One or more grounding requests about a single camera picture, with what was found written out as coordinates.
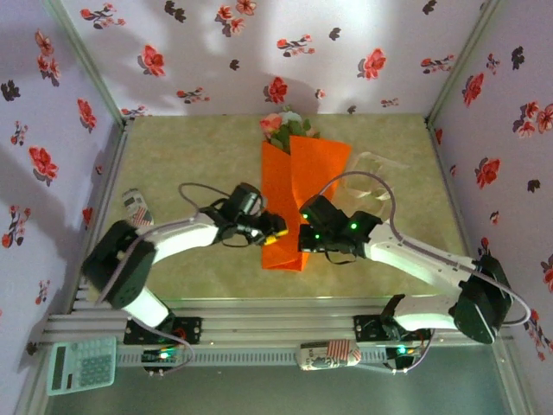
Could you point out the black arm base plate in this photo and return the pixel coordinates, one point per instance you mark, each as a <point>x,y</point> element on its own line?
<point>367,328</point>
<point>192,328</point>

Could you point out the teal calculator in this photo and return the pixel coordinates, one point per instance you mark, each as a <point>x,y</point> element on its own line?
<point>93,367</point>

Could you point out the orange wrapping paper sheet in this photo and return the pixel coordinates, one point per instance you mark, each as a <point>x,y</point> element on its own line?
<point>281,194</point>

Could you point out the white printed ribbon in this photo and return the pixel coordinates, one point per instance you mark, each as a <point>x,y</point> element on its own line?
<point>367,157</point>

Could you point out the aluminium frame cross rail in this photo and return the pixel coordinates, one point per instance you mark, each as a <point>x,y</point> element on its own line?
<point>242,326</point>

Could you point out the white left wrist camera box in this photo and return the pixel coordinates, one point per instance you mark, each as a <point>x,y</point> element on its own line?
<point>256,235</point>

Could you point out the small deep pink fake rose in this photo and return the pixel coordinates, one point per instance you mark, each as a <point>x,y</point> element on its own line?
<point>316,134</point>

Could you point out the aluminium corner post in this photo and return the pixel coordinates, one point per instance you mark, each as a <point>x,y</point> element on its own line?
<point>91,65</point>
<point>460,65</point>

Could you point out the aluminium side rail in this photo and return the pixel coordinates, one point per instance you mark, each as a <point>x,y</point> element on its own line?
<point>113,173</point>
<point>443,173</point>

